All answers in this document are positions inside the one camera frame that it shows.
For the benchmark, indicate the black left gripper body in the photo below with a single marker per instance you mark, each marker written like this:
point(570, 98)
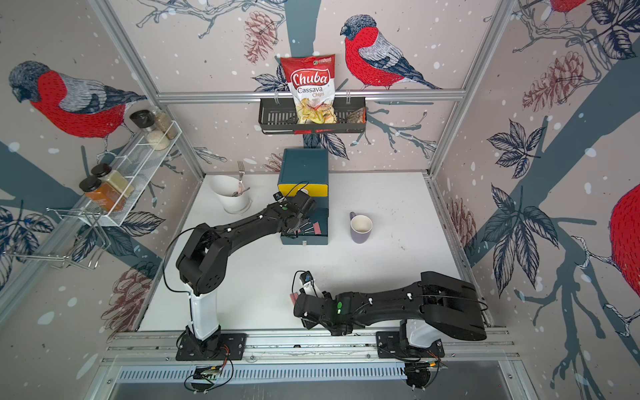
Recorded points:
point(300, 221)

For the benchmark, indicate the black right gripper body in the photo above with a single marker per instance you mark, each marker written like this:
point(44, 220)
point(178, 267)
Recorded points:
point(324, 298)

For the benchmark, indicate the yellow drawer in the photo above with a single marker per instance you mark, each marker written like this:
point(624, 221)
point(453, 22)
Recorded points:
point(315, 190)

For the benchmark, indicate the teal bottom drawer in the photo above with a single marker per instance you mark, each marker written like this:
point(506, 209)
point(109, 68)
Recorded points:
point(320, 215)

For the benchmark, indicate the teal drawer cabinet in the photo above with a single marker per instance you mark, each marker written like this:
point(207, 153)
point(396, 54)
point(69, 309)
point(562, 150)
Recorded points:
point(306, 165)

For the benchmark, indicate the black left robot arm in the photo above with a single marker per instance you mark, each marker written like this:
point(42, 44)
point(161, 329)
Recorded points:
point(203, 262)

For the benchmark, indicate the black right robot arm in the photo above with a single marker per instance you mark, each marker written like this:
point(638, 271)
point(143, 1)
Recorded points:
point(448, 304)

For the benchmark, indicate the purple ceramic mug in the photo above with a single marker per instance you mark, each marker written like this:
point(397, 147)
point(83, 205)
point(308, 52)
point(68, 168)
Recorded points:
point(360, 227)

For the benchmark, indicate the metal fork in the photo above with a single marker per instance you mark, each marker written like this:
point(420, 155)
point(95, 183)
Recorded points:
point(241, 173)

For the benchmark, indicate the white utensil cup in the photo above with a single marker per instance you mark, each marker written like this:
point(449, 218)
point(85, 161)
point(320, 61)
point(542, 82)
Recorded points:
point(230, 193)

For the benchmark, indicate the small circuit board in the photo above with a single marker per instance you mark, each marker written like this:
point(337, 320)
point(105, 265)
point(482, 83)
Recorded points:
point(210, 373)

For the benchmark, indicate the Chuba cassava chips bag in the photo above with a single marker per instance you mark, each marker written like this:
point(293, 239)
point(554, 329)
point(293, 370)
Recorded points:
point(311, 82)

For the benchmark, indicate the black lid spice jar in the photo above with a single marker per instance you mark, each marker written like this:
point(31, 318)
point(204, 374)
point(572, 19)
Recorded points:
point(156, 138)

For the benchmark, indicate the orange spice jar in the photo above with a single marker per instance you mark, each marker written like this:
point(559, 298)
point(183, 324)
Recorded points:
point(103, 194)

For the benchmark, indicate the yellow spice jar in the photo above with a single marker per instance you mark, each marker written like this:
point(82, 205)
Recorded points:
point(114, 178)

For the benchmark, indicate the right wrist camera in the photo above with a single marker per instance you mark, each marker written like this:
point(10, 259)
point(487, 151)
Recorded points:
point(308, 284)

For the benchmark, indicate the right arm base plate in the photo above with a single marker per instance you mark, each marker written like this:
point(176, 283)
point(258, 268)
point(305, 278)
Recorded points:
point(395, 345)

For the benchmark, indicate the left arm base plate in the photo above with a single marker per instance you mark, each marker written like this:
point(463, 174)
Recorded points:
point(218, 347)

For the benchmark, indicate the black wire basket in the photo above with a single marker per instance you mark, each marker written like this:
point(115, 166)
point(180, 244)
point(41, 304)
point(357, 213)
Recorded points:
point(345, 115)

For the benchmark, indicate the white wire spice shelf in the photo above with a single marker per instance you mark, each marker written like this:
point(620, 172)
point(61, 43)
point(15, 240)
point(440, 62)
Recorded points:
point(138, 162)

